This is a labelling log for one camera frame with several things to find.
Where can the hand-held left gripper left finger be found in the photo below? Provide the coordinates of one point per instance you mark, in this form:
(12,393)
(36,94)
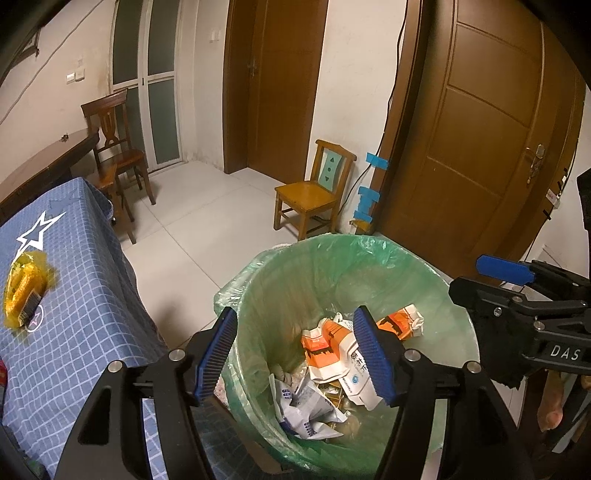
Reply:
(214,355)

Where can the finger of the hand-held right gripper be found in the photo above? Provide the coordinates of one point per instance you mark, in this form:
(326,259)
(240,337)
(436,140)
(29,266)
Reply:
(480,297)
(501,267)

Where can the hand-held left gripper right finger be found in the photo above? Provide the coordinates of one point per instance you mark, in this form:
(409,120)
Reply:
(371,355)

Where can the white box with barcode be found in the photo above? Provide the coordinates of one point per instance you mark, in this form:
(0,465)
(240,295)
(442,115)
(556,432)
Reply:
(300,410)

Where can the bin with green bag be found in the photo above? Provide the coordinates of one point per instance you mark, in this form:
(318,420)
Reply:
(295,286)

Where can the person's right hand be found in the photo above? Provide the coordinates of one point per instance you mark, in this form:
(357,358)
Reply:
(551,401)

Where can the brown panelled door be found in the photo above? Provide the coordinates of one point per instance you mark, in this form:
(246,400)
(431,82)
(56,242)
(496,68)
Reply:
(485,138)

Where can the blue tape strip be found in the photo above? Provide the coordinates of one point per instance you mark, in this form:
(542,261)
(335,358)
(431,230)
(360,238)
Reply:
(363,215)
(376,160)
(368,197)

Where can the small light wooden chair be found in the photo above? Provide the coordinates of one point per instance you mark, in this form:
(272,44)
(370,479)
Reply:
(304,191)

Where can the yellow plastic wrapper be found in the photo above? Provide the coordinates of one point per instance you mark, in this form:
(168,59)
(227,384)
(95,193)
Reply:
(23,286)

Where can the dark wooden chair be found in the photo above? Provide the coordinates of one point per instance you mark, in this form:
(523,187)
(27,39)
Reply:
(122,161)

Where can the white glass door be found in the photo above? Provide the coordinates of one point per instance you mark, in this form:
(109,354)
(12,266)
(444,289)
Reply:
(161,115)

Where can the dark wooden table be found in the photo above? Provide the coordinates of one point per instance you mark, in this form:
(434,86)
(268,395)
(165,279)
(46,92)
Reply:
(46,161)

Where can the brown wooden door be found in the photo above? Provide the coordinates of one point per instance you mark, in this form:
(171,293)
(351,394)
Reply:
(281,92)

